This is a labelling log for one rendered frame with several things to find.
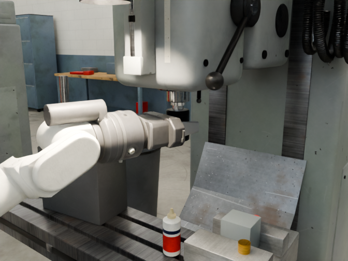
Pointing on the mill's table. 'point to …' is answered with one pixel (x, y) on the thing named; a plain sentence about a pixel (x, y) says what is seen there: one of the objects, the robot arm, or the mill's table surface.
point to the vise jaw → (219, 249)
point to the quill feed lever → (237, 8)
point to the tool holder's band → (177, 112)
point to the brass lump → (244, 246)
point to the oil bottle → (171, 234)
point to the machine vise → (271, 239)
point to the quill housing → (184, 45)
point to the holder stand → (93, 194)
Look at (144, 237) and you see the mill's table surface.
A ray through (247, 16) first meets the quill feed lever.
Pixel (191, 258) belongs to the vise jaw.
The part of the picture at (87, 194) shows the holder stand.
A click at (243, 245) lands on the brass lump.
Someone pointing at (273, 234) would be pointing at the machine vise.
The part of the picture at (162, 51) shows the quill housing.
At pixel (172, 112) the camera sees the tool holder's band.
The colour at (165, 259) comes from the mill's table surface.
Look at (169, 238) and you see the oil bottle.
